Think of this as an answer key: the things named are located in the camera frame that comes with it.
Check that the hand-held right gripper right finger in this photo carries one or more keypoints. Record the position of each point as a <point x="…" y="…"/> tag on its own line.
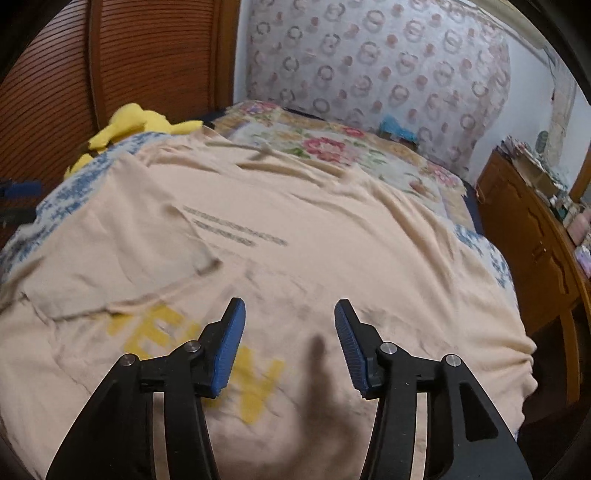
<point x="350" y="344"/>

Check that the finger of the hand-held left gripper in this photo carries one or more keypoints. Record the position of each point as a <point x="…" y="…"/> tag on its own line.
<point x="21" y="189"/>
<point x="16" y="216"/>

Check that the yellow plush toy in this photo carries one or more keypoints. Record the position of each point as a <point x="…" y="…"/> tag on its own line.
<point x="127" y="122"/>

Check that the small blue cloth item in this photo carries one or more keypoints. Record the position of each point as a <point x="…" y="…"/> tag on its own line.
<point x="397" y="129"/>

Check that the rose floral fleece blanket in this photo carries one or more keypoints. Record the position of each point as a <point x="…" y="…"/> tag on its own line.
<point x="323" y="147"/>

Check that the blue floral white blanket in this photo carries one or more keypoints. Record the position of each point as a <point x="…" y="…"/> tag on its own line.
<point x="76" y="187"/>

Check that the wooden louvered wardrobe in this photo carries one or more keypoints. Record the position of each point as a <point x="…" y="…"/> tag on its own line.
<point x="60" y="92"/>

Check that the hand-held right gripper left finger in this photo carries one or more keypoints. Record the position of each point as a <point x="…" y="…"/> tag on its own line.
<point x="227" y="341"/>

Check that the beige printed t-shirt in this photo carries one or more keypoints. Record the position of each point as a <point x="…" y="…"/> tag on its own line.
<point x="295" y="217"/>

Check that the wooden dresser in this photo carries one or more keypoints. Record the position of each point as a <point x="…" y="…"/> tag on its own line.
<point x="531" y="240"/>

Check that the pink cup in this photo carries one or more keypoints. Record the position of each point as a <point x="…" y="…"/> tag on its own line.
<point x="579" y="230"/>

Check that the open cardboard box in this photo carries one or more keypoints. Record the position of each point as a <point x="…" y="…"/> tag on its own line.
<point x="533" y="168"/>

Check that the purple fluffy item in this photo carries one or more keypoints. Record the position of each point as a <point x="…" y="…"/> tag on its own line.
<point x="584" y="262"/>

